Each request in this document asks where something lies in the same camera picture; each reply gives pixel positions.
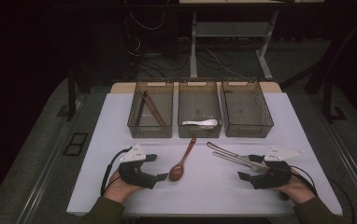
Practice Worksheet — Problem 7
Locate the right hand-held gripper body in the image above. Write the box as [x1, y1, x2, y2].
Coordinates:
[250, 147, 305, 190]

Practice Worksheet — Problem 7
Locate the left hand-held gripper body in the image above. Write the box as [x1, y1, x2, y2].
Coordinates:
[118, 143, 159, 190]

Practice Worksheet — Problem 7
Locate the brown wooden spoon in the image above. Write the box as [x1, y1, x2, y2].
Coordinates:
[168, 137, 197, 182]

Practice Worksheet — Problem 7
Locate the brown wooden chopstick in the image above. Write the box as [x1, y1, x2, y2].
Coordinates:
[141, 91, 166, 127]
[143, 90, 168, 126]

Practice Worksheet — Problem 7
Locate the smoky transparent plastic bin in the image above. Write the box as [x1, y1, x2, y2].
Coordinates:
[126, 77, 175, 139]
[221, 77, 275, 138]
[177, 77, 223, 139]

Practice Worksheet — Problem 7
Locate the white ceramic spoon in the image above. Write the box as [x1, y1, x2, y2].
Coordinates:
[181, 119, 219, 129]

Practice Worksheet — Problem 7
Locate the person's left hand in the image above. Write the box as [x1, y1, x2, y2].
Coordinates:
[103, 169, 145, 204]

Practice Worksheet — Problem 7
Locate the person's right hand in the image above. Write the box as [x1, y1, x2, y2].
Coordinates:
[271, 176, 316, 205]

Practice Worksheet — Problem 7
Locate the white table mat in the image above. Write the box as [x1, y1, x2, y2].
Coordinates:
[66, 91, 344, 217]

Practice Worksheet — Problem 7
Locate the black metal stand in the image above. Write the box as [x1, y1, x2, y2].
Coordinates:
[56, 66, 84, 122]
[321, 71, 348, 124]

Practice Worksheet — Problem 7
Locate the left hand-held gripper cable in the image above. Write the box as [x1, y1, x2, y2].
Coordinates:
[100, 147, 133, 197]

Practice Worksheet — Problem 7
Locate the metal floor rail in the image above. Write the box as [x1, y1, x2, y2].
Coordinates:
[14, 124, 72, 224]
[320, 118, 357, 216]

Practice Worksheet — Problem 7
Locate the black floor cable bundle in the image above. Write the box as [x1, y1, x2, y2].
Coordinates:
[126, 34, 190, 78]

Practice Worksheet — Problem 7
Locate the white floor cable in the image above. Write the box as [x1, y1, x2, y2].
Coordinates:
[204, 48, 250, 80]

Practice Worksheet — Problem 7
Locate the white hanging cable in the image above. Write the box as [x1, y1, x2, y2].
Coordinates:
[124, 0, 165, 32]

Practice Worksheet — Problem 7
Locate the white metal desk frame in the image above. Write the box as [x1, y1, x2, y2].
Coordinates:
[179, 0, 325, 81]

